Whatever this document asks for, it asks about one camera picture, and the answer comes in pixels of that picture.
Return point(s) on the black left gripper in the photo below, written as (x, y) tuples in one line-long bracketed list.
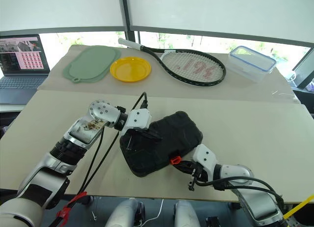
[(132, 132)]

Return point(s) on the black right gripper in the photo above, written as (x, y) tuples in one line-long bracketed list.
[(200, 175)]

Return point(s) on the black plastic tool case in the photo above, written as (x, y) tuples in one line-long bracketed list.
[(171, 133)]

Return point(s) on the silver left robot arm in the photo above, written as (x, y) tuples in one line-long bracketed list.
[(49, 168)]

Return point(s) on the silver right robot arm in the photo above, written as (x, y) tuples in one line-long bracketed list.
[(235, 173)]

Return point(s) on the silver rounded shell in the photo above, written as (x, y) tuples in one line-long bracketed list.
[(186, 214), (122, 214)]

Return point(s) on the beige table cover sheet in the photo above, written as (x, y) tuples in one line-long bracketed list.
[(171, 94)]

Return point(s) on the yellow plastic plate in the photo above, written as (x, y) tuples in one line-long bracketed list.
[(130, 70)]

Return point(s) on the black tennis racket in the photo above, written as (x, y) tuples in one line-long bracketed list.
[(193, 67)]

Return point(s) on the green cutting mat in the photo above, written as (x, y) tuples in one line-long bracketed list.
[(93, 62)]

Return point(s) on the yellow tape strip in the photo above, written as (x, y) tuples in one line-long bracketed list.
[(299, 205)]

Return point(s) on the clear container with blue lid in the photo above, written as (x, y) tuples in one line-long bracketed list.
[(252, 62)]

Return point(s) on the white roller blind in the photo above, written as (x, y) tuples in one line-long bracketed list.
[(61, 8), (220, 11)]

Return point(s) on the grey laptop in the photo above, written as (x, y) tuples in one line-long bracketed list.
[(22, 55)]

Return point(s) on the black monitor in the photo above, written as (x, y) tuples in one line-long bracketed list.
[(306, 72)]

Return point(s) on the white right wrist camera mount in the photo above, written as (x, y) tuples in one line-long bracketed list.
[(204, 158)]

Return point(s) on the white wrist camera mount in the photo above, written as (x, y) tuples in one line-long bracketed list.
[(139, 118), (204, 158)]

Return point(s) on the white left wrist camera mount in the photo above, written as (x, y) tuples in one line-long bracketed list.
[(139, 118)]

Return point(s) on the black window post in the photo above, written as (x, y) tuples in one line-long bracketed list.
[(127, 16)]

